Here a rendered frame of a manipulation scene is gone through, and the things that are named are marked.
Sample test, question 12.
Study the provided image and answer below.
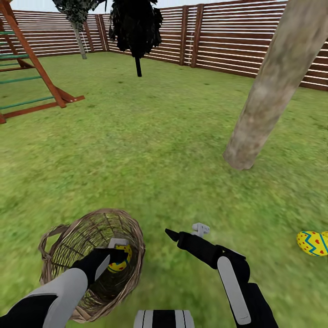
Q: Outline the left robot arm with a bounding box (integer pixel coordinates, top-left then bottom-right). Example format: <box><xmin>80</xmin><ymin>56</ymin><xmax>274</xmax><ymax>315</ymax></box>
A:
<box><xmin>0</xmin><ymin>236</ymin><xmax>130</xmax><ymax>328</ymax></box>

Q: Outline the robot trunk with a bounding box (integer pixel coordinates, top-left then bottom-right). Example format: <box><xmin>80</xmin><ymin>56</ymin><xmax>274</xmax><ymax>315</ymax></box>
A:
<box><xmin>133</xmin><ymin>310</ymin><xmax>195</xmax><ymax>328</ymax></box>

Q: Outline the wicker basket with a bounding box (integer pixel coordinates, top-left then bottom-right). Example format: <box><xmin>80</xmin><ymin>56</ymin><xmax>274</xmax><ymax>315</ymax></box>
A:
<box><xmin>38</xmin><ymin>208</ymin><xmax>146</xmax><ymax>324</ymax></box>

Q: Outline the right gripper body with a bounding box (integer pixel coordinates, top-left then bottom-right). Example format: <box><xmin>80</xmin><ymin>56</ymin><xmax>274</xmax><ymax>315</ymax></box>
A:
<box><xmin>177</xmin><ymin>232</ymin><xmax>209</xmax><ymax>260</ymax></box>

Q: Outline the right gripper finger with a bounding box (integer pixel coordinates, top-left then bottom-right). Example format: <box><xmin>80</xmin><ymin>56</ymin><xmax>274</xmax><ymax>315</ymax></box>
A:
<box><xmin>165</xmin><ymin>229</ymin><xmax>181</xmax><ymax>242</ymax></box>

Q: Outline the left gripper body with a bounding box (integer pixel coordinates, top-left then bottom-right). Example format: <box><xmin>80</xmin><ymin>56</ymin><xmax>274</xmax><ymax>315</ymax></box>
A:
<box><xmin>109</xmin><ymin>249</ymin><xmax>124</xmax><ymax>265</ymax></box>

